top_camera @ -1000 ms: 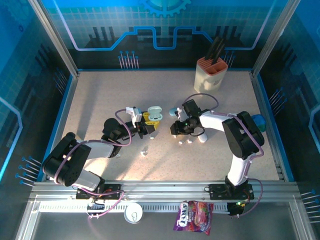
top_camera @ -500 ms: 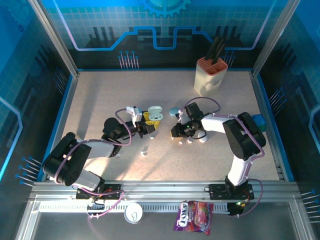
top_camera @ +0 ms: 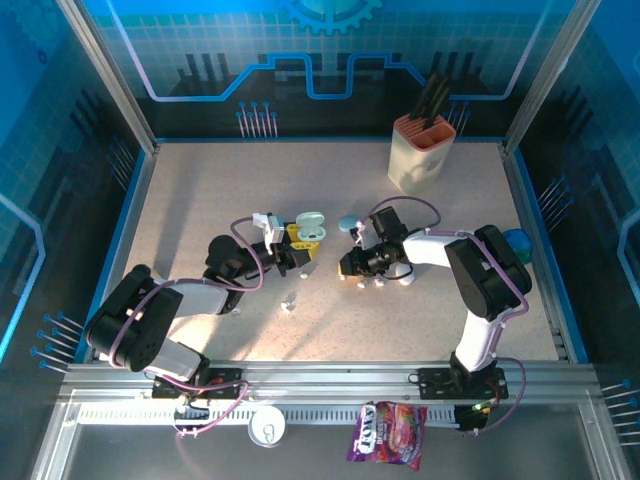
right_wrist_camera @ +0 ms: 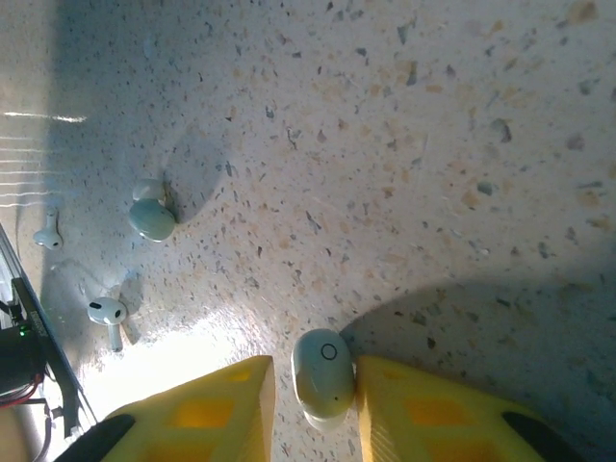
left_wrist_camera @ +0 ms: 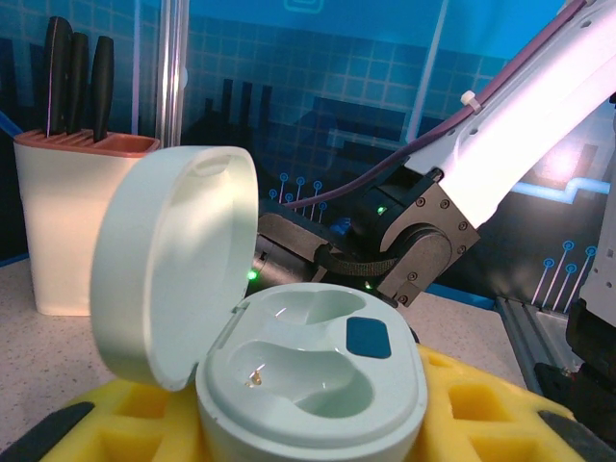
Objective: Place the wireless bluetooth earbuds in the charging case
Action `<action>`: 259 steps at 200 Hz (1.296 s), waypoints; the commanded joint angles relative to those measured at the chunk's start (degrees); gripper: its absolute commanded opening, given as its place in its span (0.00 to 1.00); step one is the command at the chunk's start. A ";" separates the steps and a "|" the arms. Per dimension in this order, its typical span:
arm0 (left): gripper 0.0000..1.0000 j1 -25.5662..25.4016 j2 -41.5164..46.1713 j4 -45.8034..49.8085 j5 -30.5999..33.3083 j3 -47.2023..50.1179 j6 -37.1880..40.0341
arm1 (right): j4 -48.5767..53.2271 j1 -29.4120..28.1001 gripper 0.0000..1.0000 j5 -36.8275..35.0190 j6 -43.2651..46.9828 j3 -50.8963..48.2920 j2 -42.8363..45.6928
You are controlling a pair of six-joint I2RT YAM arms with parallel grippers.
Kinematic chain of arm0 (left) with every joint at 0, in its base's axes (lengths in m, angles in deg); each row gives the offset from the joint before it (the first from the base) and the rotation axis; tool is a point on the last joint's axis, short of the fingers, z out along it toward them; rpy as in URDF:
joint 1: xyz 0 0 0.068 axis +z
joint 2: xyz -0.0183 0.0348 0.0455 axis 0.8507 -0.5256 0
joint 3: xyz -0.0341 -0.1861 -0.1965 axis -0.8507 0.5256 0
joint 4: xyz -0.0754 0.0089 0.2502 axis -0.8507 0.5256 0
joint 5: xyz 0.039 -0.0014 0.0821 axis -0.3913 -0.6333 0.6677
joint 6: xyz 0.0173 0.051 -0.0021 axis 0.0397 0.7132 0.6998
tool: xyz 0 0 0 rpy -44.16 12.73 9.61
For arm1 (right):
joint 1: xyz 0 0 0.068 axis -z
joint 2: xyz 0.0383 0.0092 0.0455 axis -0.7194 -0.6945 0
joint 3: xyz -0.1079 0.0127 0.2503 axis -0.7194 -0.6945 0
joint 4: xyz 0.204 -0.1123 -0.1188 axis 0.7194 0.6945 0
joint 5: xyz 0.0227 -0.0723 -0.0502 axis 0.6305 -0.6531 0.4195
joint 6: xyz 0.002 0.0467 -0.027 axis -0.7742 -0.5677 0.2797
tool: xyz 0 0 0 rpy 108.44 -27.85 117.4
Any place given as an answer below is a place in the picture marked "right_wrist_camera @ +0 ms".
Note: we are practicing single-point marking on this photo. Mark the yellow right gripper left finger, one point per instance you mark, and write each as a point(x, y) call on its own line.
point(202, 423)

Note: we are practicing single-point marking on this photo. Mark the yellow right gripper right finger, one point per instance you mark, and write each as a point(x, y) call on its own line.
point(433, 423)

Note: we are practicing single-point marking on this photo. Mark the white stemmed earbud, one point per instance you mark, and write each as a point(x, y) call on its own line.
point(48, 235)
point(106, 312)

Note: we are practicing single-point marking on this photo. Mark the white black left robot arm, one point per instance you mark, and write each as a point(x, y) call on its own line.
point(17, 433)

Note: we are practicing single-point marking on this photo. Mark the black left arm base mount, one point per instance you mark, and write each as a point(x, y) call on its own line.
point(19, 351)

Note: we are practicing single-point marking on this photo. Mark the wide aluminium extrusion rail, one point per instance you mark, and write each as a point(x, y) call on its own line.
point(7, 262)

